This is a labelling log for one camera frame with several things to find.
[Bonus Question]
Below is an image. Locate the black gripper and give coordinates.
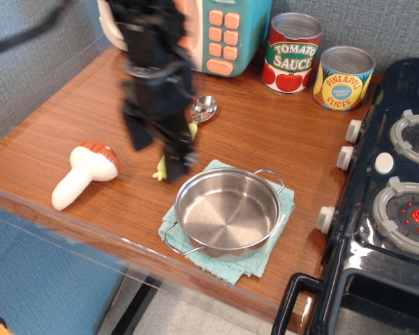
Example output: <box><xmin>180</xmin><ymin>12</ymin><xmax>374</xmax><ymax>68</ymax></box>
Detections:
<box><xmin>122</xmin><ymin>64</ymin><xmax>199</xmax><ymax>184</ymax></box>

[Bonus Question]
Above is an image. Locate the stainless steel pot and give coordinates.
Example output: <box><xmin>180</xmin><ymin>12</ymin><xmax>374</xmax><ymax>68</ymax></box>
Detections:
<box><xmin>162</xmin><ymin>167</ymin><xmax>285</xmax><ymax>261</ymax></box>

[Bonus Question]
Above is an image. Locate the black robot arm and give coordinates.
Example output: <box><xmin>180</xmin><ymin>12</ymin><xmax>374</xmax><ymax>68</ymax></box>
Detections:
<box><xmin>109</xmin><ymin>1</ymin><xmax>195</xmax><ymax>182</ymax></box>

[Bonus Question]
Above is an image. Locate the teal toy microwave oven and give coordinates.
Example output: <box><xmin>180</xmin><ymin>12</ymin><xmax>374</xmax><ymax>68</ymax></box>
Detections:
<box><xmin>98</xmin><ymin>1</ymin><xmax>272</xmax><ymax>77</ymax></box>

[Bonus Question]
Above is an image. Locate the white brown toy mushroom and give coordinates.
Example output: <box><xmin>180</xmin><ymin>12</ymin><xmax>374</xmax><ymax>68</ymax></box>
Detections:
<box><xmin>51</xmin><ymin>141</ymin><xmax>121</xmax><ymax>211</ymax></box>

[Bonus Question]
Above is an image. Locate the tomato sauce can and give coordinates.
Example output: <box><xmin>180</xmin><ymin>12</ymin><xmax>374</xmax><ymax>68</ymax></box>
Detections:
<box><xmin>262</xmin><ymin>12</ymin><xmax>323</xmax><ymax>94</ymax></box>

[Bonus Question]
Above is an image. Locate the pineapple slices can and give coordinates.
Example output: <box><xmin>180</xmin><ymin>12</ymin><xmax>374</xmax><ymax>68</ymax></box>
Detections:
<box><xmin>313</xmin><ymin>45</ymin><xmax>376</xmax><ymax>111</ymax></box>

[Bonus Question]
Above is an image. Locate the black toy stove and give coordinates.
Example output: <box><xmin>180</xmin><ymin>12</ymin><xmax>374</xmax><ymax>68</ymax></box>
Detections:
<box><xmin>272</xmin><ymin>58</ymin><xmax>419</xmax><ymax>334</ymax></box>

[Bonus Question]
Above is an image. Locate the black braided cable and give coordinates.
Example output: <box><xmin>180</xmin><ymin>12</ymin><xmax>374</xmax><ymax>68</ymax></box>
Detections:
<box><xmin>0</xmin><ymin>0</ymin><xmax>71</xmax><ymax>59</ymax></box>

